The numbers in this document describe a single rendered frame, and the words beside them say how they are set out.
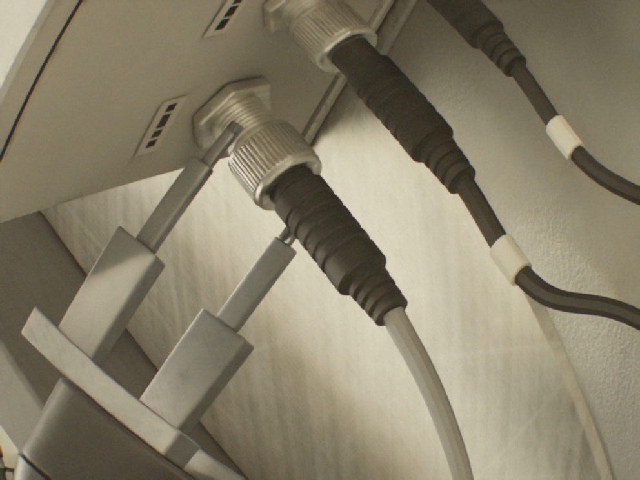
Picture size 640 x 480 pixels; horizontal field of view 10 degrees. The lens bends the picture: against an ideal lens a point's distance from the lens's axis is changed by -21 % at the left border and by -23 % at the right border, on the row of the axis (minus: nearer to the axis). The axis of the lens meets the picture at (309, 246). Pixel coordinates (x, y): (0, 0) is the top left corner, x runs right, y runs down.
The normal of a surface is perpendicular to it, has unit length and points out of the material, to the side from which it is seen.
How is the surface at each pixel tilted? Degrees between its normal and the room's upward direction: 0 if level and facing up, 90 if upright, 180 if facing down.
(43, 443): 56
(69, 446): 62
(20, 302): 36
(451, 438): 71
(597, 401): 90
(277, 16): 132
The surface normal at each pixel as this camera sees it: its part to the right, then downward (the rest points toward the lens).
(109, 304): -0.33, -0.32
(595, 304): -0.54, -0.11
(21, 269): 0.32, -0.76
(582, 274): -0.74, 0.17
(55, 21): 0.55, 0.70
